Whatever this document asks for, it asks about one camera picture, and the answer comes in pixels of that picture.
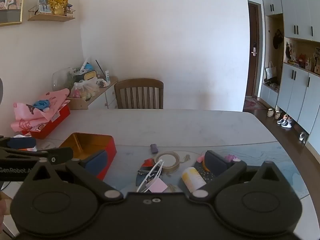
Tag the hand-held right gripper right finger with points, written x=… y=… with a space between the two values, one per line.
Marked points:
x=212 y=160

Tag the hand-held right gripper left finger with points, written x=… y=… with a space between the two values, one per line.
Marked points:
x=100 y=158

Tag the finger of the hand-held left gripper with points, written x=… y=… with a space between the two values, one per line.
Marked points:
x=60 y=154
x=21 y=142

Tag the red tin box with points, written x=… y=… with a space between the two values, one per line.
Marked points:
x=90 y=142

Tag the white yellow tube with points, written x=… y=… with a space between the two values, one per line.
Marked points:
x=192 y=178

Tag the brown tape roll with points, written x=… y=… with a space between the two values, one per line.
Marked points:
x=173 y=168

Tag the white sunglasses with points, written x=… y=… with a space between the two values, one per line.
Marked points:
x=141 y=180

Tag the red snack packet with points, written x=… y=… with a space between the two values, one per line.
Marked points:
x=148 y=163

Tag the metal nail clipper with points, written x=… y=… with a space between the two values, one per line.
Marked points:
x=147 y=172

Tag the purple block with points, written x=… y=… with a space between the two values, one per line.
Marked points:
x=154 y=148

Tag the pink card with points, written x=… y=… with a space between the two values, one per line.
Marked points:
x=156 y=186

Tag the small pink tube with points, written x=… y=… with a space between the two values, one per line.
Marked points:
x=200 y=158

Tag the red gift box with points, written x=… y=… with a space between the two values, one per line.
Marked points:
x=53 y=123

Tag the blue fabric flower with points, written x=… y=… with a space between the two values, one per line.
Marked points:
x=41 y=104

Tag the wooden top sideboard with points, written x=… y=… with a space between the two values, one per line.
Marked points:
x=77 y=103

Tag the patterned door mat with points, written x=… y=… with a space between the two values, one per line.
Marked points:
x=252 y=103

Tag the clear plastic bag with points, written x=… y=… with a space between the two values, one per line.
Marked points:
x=85 y=90

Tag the glass vase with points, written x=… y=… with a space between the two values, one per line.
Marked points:
x=58 y=80

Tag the beige shoe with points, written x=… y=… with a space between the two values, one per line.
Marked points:
x=277 y=115
x=270 y=112

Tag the white black sneaker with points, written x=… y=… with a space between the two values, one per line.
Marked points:
x=283 y=120
x=288 y=123

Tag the white squeeze tube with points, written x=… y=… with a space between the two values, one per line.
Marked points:
x=107 y=76

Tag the wooden chair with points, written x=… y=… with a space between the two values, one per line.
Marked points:
x=138 y=83

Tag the yellow lidded tissue box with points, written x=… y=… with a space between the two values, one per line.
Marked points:
x=87 y=75

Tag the black stick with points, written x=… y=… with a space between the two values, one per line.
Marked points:
x=100 y=67

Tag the blue toy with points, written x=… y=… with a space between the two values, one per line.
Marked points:
x=88 y=66

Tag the white tote bag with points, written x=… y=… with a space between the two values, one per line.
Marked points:
x=270 y=71

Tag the row of shelf ornaments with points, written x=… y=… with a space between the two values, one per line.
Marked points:
x=302 y=58

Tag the dark wooden door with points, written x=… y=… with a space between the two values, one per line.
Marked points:
x=253 y=30

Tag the dark hanging bag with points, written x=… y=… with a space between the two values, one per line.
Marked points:
x=277 y=38

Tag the large framed picture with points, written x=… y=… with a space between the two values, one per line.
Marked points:
x=12 y=2

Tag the small photo card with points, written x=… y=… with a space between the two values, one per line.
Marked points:
x=42 y=3

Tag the golden flower ornament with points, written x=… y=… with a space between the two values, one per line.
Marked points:
x=58 y=1

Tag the pale blue cabinet unit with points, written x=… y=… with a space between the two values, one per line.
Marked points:
x=297 y=12

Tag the wooden wall shelf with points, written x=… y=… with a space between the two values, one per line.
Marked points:
x=50 y=18

